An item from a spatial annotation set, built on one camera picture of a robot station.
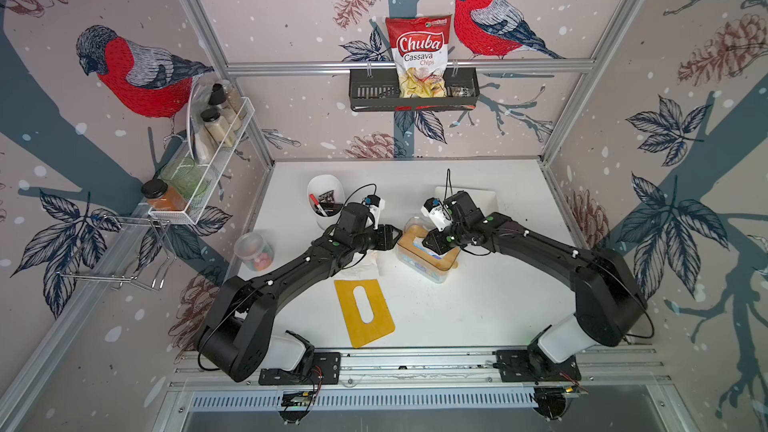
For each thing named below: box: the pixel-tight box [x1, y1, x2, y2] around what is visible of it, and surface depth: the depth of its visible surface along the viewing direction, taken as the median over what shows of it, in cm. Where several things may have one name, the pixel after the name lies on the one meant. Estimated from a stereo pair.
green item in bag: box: [161, 157, 208, 198], surface depth 70 cm
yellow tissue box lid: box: [334, 279, 395, 348], surface depth 84 cm
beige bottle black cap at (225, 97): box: [208, 79, 243, 130], surface depth 85 cm
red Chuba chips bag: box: [385, 14, 452, 98], surface depth 83 cm
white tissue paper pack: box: [354, 249, 380, 281], surface depth 85 cm
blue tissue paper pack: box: [397, 239, 448, 283], surface depth 87 cm
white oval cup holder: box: [307, 174, 346, 232], surface depth 96 cm
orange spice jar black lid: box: [141, 178, 187, 211], surface depth 62 cm
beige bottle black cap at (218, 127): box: [200, 108, 236, 148], surface depth 78 cm
